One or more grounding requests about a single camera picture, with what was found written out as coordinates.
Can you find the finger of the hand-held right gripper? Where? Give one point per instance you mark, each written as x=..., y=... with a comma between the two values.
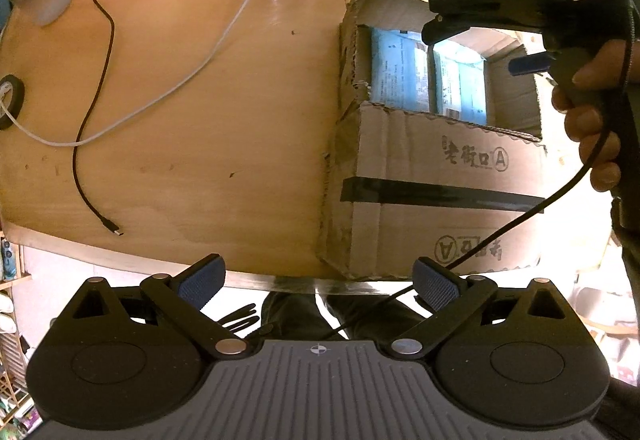
x=527, y=64
x=475, y=26

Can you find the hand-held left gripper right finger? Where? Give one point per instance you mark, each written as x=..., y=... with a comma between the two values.
x=434, y=285

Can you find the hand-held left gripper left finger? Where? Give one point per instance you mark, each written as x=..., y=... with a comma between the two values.
x=202, y=277

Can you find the cardboard box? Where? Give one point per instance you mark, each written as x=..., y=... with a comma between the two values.
x=425, y=230

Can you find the blue wet wipes packet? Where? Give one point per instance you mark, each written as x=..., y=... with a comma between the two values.
x=395, y=70
x=460, y=85

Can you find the person's right hand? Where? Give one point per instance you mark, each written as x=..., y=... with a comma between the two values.
x=600, y=120

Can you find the person's right leg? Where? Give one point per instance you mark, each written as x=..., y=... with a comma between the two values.
x=365, y=310

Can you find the person's leg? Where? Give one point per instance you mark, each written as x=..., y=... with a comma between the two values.
x=290, y=315
x=365, y=310

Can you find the person's left leg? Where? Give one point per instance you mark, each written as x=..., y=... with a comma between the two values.
x=290, y=315

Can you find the wooden desk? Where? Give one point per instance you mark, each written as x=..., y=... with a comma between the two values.
x=225, y=145

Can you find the wooden chair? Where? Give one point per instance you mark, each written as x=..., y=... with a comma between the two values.
x=600, y=326

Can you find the wooden shoe rack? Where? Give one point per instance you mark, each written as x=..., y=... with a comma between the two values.
x=15, y=345

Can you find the black tape roll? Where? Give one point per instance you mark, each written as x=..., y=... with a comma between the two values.
x=15, y=90

